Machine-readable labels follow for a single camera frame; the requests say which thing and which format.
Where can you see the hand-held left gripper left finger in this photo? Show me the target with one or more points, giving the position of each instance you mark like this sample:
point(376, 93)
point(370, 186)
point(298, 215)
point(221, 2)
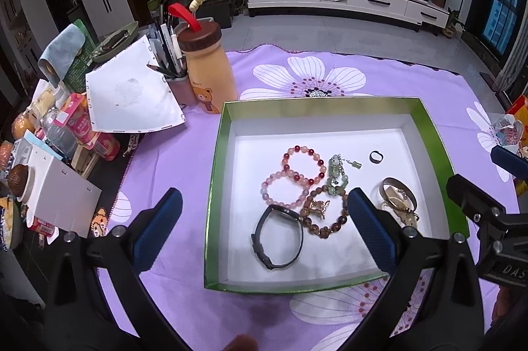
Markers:
point(159, 227)

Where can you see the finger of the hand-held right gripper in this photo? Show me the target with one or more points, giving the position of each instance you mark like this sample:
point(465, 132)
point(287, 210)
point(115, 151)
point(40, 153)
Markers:
point(509, 161)
point(470, 194)

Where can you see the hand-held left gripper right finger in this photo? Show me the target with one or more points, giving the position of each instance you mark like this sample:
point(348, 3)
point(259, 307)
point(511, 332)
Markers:
point(371, 229)

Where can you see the green cardboard box tray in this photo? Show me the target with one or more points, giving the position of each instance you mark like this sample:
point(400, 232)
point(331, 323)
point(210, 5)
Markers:
point(330, 256)

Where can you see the gold bangle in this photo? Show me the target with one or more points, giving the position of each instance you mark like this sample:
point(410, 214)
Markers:
point(390, 182)

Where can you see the small gold charm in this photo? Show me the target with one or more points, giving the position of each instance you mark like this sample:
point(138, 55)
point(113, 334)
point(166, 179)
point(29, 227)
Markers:
point(317, 207)

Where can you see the person's left hand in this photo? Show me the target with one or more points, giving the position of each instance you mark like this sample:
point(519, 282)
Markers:
point(241, 343)

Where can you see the orange snack bag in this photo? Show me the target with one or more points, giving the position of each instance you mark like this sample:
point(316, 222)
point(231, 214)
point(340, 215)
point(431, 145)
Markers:
point(519, 109)

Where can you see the purple floral tablecloth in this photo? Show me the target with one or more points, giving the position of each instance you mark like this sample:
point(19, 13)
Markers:
point(173, 169)

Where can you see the black smart band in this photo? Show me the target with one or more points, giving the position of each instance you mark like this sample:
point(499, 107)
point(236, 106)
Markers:
point(283, 210)

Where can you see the grey curtain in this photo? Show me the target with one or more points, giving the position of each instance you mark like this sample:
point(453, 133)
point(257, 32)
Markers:
point(515, 66)

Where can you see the pink snack cup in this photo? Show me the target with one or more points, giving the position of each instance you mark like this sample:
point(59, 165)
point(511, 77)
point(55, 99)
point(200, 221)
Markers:
point(108, 146)

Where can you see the small wooden crate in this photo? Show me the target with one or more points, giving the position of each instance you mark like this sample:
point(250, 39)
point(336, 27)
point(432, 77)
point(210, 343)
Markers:
point(86, 163)

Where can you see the white cardboard box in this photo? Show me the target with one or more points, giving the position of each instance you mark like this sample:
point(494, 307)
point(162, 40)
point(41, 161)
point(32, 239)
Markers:
point(62, 194)

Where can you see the pink drink carton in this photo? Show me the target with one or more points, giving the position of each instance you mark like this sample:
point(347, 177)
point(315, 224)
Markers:
point(80, 120)

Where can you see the clear water bottle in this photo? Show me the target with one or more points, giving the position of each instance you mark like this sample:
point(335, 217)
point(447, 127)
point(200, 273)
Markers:
point(60, 132)

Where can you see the pink pen cup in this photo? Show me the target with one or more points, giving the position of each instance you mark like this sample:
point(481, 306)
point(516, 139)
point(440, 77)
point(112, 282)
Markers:
point(181, 91)

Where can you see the white paper sheet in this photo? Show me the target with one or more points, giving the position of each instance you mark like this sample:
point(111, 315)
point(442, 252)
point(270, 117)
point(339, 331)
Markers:
point(132, 91)

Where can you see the small potted plant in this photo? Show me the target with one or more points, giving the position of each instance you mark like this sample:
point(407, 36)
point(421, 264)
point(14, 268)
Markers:
point(453, 25)

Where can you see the brown round fruit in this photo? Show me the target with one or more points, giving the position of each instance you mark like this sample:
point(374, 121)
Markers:
point(18, 179)

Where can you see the beige bear bottle brown cap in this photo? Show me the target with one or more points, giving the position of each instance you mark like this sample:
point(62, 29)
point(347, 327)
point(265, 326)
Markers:
point(208, 66)

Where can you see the green carton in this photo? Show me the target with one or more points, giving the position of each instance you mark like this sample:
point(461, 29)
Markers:
point(78, 74)

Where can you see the bundle of pens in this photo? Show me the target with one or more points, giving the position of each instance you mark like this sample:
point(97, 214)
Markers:
point(169, 45)

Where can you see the green bowl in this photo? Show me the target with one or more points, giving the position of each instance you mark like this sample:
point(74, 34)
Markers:
point(115, 41)

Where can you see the blue grey cloth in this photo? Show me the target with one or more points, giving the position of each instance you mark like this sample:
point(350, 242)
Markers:
point(62, 47)

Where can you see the cream curved ornament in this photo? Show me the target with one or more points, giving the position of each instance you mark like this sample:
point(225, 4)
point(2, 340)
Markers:
point(198, 2)

